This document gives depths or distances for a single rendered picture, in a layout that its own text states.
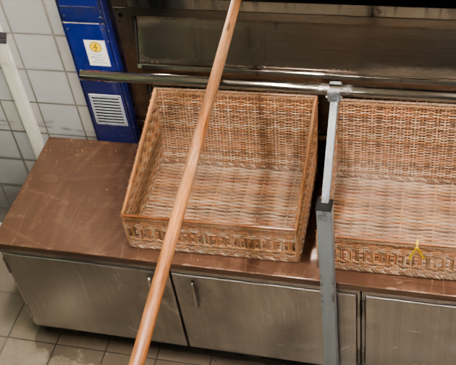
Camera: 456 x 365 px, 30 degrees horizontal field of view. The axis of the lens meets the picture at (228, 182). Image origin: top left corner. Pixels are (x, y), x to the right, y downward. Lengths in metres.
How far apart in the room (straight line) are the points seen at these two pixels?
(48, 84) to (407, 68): 1.25
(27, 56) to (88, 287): 0.82
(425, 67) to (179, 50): 0.78
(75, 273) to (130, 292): 0.19
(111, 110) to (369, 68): 0.92
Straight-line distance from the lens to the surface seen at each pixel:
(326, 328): 2.63
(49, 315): 3.12
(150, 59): 2.77
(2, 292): 3.50
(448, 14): 2.50
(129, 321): 2.98
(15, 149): 3.35
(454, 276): 2.53
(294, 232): 2.46
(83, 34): 2.78
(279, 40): 2.63
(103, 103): 2.95
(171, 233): 1.86
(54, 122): 3.15
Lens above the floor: 2.58
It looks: 45 degrees down
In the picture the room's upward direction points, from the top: 9 degrees counter-clockwise
